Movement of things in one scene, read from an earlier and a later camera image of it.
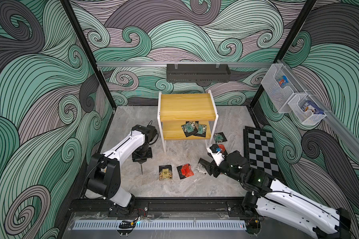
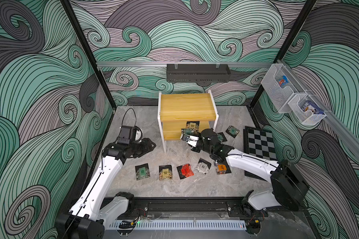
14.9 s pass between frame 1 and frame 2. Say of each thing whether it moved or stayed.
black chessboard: stayed
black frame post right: stayed
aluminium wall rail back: stayed
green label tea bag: moved
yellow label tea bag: stayed
